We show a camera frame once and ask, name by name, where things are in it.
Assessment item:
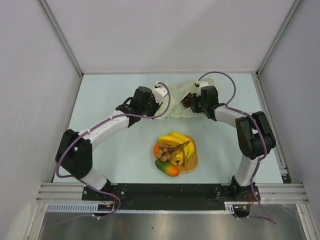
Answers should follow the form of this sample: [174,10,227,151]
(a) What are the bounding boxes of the dark red fake grapes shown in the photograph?
[181,92,196,109]

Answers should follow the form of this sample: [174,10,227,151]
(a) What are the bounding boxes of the pale green plastic bag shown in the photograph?
[156,77,219,120]

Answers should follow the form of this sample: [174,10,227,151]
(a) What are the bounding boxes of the orange fake persimmon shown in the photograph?
[153,143,163,159]

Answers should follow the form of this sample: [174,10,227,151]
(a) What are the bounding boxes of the brown fake longan branch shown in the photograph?
[157,141,190,166]

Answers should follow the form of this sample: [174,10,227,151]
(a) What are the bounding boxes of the yellow fake banana bunch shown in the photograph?
[157,132,196,167]

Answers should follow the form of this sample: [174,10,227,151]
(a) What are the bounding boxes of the green orange fake mango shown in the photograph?
[155,159,180,177]

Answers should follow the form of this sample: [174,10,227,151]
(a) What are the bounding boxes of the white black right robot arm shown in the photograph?
[191,82,276,201]

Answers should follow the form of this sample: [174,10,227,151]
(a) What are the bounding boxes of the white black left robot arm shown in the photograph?
[55,82,171,200]

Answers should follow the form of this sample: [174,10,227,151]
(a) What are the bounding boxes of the orange woven wicker tray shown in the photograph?
[176,140,199,174]

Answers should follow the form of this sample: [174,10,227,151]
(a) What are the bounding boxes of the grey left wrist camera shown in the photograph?
[152,81,169,105]

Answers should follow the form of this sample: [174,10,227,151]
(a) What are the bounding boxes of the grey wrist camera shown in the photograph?
[152,81,169,105]
[194,80,209,97]

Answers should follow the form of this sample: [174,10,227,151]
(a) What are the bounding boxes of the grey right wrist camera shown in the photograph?
[194,80,209,97]

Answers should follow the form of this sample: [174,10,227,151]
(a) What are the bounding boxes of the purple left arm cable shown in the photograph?
[55,81,172,179]

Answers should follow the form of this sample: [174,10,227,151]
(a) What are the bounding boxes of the white slotted cable duct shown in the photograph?
[46,201,237,215]

